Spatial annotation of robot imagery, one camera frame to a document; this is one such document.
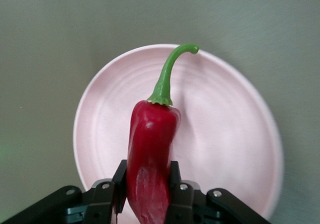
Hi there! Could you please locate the pink round plate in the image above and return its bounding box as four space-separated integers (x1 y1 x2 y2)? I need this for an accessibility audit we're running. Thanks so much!
72 43 285 222

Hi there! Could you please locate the red chili pepper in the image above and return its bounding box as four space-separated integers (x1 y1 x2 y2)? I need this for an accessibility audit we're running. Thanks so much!
125 43 201 224

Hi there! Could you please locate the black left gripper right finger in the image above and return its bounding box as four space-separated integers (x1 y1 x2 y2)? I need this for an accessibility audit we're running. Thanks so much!
163 160 272 224

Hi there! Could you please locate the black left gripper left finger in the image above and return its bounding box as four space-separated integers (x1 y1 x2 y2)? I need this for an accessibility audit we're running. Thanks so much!
0 159 129 224

